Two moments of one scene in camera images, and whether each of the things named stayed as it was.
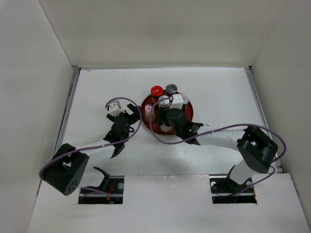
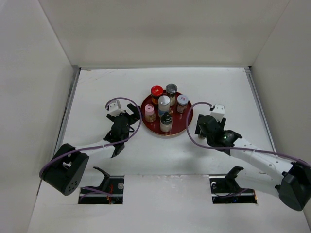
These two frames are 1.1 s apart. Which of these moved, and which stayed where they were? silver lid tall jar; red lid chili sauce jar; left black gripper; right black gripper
Moved: right black gripper
Stayed: left black gripper; silver lid tall jar; red lid chili sauce jar
